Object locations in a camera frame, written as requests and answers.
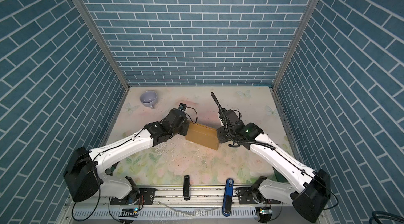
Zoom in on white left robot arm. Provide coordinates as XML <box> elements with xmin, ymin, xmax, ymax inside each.
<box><xmin>63</xmin><ymin>104</ymin><xmax>191</xmax><ymax>205</ymax></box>

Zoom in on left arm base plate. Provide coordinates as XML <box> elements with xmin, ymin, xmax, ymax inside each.
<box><xmin>109</xmin><ymin>188</ymin><xmax>156</xmax><ymax>207</ymax></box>

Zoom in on black marker pen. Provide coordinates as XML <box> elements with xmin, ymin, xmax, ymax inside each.
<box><xmin>183</xmin><ymin>175</ymin><xmax>190</xmax><ymax>201</ymax></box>

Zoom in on aluminium right corner post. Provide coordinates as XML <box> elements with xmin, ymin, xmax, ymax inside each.
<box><xmin>272</xmin><ymin>0</ymin><xmax>319</xmax><ymax>90</ymax></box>

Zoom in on aluminium front rail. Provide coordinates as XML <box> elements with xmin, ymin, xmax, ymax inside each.
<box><xmin>55</xmin><ymin>184</ymin><xmax>335</xmax><ymax>224</ymax></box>

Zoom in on right controller board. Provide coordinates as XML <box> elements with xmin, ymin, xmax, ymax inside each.
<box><xmin>255</xmin><ymin>207</ymin><xmax>272</xmax><ymax>223</ymax></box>

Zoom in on left controller board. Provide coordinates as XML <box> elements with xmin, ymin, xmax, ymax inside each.
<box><xmin>118</xmin><ymin>208</ymin><xmax>139</xmax><ymax>219</ymax></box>

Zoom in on controller board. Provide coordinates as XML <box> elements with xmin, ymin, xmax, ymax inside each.
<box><xmin>255</xmin><ymin>207</ymin><xmax>272</xmax><ymax>223</ymax></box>
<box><xmin>118</xmin><ymin>208</ymin><xmax>139</xmax><ymax>219</ymax></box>

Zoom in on green handled pliers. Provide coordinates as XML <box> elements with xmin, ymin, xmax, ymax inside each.
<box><xmin>105</xmin><ymin>163</ymin><xmax>119</xmax><ymax>176</ymax></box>

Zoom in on aluminium left corner post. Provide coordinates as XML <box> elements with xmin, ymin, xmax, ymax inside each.
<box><xmin>72</xmin><ymin>0</ymin><xmax>130</xmax><ymax>91</ymax></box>

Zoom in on lavender ceramic cup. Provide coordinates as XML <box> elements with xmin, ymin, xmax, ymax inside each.
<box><xmin>140</xmin><ymin>90</ymin><xmax>158</xmax><ymax>109</ymax></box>

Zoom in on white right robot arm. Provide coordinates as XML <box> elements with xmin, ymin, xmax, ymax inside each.
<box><xmin>211</xmin><ymin>94</ymin><xmax>334</xmax><ymax>223</ymax></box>

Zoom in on aluminium corner post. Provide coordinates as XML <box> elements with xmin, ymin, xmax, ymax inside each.
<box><xmin>272</xmin><ymin>0</ymin><xmax>319</xmax><ymax>90</ymax></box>
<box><xmin>72</xmin><ymin>0</ymin><xmax>130</xmax><ymax>91</ymax></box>

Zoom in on green rectangular block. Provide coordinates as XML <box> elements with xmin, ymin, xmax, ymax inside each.
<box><xmin>273</xmin><ymin>168</ymin><xmax>288</xmax><ymax>183</ymax></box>

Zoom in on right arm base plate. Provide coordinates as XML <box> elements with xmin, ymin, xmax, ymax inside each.
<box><xmin>235</xmin><ymin>187</ymin><xmax>281</xmax><ymax>205</ymax></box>

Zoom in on brown cardboard box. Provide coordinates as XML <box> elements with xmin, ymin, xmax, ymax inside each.
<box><xmin>185</xmin><ymin>124</ymin><xmax>219</xmax><ymax>150</ymax></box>

